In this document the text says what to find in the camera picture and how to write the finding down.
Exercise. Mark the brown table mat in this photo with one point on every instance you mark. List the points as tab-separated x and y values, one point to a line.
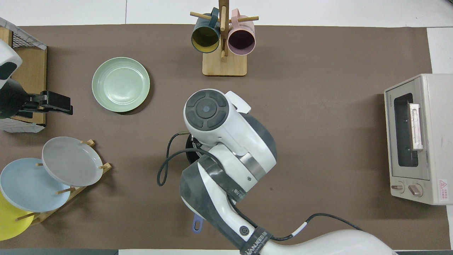
318	141

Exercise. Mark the wooden mug tree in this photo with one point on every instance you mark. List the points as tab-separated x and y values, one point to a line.
224	65

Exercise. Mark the pink mug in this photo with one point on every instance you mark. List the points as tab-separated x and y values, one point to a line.
241	41

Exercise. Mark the grey plate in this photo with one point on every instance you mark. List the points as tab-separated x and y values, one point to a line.
72	161

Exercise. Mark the dark teal mug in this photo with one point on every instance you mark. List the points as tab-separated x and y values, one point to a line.
205	39

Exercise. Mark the yellow plate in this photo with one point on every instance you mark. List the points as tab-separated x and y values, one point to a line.
9	221

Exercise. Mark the wooden plate rack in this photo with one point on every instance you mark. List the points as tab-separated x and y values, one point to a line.
76	189

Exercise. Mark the beige toaster oven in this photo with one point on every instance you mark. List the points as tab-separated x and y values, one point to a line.
431	141

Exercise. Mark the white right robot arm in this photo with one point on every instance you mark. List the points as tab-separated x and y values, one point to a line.
230	141

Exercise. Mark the light green plate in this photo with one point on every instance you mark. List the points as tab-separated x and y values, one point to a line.
120	84

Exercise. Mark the light blue plate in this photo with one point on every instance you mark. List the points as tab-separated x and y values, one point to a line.
28	187

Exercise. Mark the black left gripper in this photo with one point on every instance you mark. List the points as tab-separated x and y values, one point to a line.
53	102

